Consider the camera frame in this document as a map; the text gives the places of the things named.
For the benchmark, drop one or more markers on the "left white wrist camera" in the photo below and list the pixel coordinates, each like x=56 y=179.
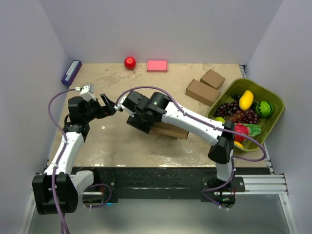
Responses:
x=86 y=92

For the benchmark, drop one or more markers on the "small brown box right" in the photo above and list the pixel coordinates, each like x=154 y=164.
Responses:
x=213 y=79

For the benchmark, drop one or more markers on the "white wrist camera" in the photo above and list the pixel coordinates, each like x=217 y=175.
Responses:
x=119 y=105
x=86 y=92

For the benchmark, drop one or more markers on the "red apple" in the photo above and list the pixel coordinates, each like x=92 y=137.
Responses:
x=130 y=63

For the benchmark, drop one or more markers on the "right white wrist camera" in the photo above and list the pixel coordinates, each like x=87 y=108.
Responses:
x=119 y=105

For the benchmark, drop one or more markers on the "red toy pepper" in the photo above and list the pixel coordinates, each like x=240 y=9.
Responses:
x=250 y=130

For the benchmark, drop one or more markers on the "yellow mango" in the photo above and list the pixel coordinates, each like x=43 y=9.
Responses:
x=246 y=100

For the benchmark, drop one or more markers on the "large brown cardboard box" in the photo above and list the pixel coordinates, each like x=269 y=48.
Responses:
x=170 y=130

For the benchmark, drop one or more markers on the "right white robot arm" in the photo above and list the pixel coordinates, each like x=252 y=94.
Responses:
x=219 y=135

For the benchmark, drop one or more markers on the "green lime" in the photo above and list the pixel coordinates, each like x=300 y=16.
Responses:
x=220 y=119

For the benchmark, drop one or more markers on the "toy watermelon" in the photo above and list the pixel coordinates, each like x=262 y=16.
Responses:
x=264 y=109

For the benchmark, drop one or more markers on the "small brown box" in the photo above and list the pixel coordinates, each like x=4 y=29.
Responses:
x=213 y=79
x=202 y=92

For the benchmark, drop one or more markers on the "pink flat box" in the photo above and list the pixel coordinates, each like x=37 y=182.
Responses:
x=157 y=66

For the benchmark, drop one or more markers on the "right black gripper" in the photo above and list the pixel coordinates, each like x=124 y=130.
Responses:
x=134 y=121

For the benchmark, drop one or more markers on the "purple flat box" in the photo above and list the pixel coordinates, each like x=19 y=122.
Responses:
x=71 y=73

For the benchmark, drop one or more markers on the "purple grapes bunch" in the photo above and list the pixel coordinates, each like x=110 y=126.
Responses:
x=231 y=111

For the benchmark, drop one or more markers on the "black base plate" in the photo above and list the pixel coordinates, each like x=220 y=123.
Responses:
x=115 y=183

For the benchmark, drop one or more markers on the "small brown box left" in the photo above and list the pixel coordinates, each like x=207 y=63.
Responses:
x=202 y=92

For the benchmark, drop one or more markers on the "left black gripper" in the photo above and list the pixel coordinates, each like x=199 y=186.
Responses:
x=104 y=111

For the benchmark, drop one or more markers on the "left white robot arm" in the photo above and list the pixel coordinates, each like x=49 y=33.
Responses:
x=57 y=183

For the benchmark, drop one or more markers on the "olive green plastic bin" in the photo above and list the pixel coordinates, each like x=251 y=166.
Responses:
x=260 y=93

